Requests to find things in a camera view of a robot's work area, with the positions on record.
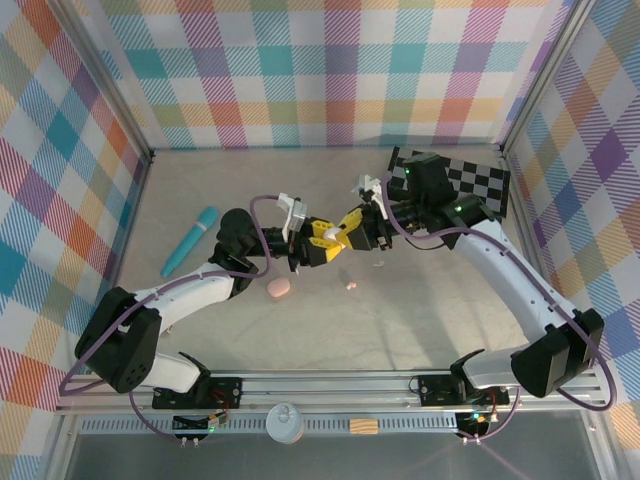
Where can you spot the pink earbud charging case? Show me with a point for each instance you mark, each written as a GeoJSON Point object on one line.
{"type": "Point", "coordinates": [279, 288]}

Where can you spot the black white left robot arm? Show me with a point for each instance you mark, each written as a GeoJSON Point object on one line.
{"type": "Point", "coordinates": [190, 292]}

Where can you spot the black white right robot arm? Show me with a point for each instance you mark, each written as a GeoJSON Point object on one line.
{"type": "Point", "coordinates": [500, 270]}

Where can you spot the teal cylindrical wand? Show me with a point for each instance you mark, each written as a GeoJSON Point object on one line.
{"type": "Point", "coordinates": [190, 240]}

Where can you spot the folded black grey chessboard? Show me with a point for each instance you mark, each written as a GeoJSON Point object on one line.
{"type": "Point", "coordinates": [480, 180]}

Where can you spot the pale round lidded container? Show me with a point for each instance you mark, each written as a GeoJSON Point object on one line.
{"type": "Point", "coordinates": [285, 422]}

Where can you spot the small wooden block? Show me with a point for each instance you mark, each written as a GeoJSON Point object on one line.
{"type": "Point", "coordinates": [363, 426]}

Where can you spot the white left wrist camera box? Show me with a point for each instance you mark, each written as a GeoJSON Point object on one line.
{"type": "Point", "coordinates": [295, 212]}

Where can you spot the aluminium side rail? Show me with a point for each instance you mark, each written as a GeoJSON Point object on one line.
{"type": "Point", "coordinates": [131, 220]}
{"type": "Point", "coordinates": [525, 225]}

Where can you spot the aluminium cross rail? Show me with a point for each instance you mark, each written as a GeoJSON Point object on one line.
{"type": "Point", "coordinates": [325, 390]}

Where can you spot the aluminium frame post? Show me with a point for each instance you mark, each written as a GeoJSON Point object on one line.
{"type": "Point", "coordinates": [546, 75]}
{"type": "Point", "coordinates": [111, 85]}

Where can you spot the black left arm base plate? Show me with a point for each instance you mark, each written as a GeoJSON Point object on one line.
{"type": "Point", "coordinates": [225, 392]}

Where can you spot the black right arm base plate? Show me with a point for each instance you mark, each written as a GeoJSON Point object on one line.
{"type": "Point", "coordinates": [435, 390]}

